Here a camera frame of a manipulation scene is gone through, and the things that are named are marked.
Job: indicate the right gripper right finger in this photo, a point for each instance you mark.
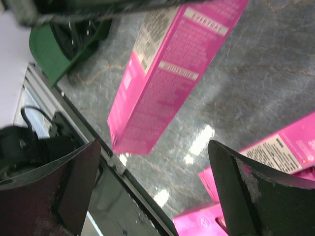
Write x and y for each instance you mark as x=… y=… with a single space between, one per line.
x=258 y=200

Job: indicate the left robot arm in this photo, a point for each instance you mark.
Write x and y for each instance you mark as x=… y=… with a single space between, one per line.
x=63 y=32

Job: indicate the pink box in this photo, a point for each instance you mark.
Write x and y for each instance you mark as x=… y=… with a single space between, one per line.
x=203 y=220
x=172 y=51
x=290 y=150

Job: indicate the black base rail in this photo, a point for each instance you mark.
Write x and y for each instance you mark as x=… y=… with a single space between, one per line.
x=119 y=205

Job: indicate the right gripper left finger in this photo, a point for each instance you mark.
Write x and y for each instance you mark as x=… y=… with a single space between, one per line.
x=51 y=200

